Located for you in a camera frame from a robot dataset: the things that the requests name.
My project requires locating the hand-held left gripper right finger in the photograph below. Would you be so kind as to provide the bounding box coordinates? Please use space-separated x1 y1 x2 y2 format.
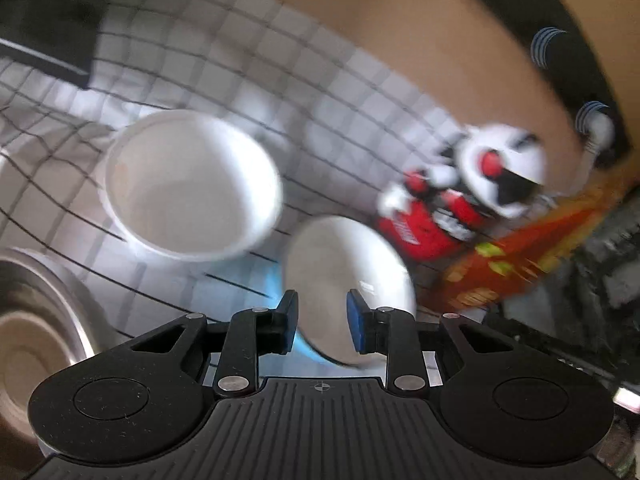
346 288 526 397

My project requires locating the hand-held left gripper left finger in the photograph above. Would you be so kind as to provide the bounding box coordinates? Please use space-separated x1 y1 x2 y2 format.
117 289 300 400

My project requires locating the light blue plate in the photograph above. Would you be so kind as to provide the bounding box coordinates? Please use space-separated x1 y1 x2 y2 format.
204 265 361 376

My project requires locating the small white ceramic bowl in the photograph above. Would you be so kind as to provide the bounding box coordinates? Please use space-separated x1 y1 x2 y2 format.
282 215 417 369

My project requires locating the white paper bowl orange label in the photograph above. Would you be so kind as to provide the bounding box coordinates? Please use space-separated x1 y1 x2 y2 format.
102 109 284 264

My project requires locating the red snack packet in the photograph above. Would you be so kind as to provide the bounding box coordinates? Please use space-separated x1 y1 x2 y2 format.
429 170 637 312

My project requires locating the red white toy figure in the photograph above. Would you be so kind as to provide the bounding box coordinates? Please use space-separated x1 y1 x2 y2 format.
377 124 549 262

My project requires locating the grey electronic device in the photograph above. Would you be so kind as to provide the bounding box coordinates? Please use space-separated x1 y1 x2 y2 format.
500 195 640 461

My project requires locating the metal bowl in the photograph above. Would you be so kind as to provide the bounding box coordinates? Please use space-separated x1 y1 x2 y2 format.
0 247 102 461

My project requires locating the black power strip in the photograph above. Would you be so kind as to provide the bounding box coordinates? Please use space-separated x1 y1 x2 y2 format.
465 0 633 160

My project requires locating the black flat panel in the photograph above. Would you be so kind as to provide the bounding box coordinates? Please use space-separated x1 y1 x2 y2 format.
0 0 119 89

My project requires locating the white plug with cable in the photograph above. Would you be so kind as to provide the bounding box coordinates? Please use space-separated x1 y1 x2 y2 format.
574 110 619 196

